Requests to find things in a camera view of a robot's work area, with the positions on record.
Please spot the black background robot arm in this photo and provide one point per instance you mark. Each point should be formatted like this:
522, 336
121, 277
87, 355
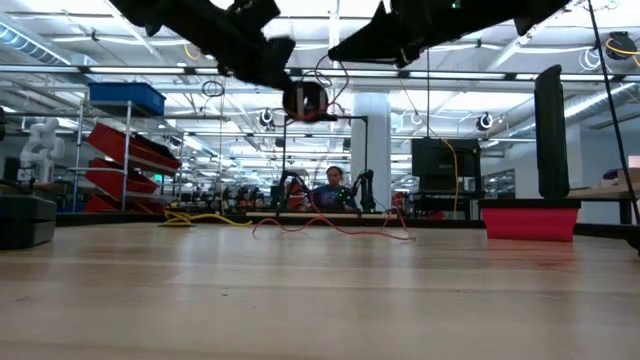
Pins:
295, 182
367, 190

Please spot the metal rack red bins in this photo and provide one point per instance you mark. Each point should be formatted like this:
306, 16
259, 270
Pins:
110, 182

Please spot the black zip case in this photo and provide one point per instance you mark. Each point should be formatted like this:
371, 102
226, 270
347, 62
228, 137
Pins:
25, 220

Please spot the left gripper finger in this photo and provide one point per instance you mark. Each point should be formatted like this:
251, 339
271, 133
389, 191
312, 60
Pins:
265, 52
265, 77

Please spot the person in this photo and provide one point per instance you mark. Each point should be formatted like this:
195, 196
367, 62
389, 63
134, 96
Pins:
332, 197

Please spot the red square container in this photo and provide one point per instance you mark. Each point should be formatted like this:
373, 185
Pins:
530, 225

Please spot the thin black frame strut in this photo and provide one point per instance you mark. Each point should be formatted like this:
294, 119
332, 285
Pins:
635, 244

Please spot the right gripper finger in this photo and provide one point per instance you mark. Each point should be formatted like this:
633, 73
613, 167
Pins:
375, 35
375, 56

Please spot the background wooden table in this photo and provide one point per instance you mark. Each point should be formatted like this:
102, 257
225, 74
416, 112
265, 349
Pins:
600, 192

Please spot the blue storage bin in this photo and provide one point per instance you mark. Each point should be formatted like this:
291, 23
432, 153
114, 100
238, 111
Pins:
125, 97

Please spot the black monitor cart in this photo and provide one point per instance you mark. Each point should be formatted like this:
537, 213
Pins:
435, 160

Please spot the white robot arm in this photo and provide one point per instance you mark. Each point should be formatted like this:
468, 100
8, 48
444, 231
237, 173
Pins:
40, 150

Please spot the tall black rounded post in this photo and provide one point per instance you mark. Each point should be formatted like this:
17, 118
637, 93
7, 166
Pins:
550, 130

